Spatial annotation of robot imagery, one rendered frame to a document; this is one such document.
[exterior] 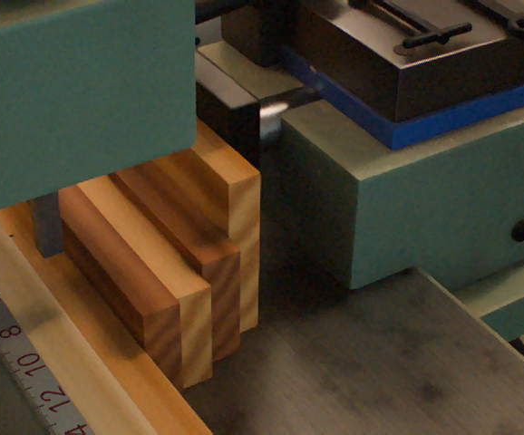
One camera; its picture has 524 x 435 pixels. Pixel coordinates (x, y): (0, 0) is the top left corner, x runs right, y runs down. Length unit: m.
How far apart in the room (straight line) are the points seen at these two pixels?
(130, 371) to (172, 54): 0.11
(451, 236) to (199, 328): 0.15
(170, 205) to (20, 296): 0.08
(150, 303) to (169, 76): 0.08
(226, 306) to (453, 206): 0.13
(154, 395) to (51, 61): 0.12
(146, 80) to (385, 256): 0.17
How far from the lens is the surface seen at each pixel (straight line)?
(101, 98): 0.40
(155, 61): 0.40
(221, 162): 0.46
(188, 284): 0.45
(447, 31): 0.51
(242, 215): 0.46
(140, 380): 0.42
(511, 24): 0.53
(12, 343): 0.42
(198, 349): 0.47
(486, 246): 0.57
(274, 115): 0.53
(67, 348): 0.42
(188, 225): 0.47
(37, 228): 0.46
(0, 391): 0.43
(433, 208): 0.53
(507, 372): 0.50
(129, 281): 0.44
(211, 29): 1.08
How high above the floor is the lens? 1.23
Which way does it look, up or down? 36 degrees down
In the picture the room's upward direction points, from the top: 1 degrees clockwise
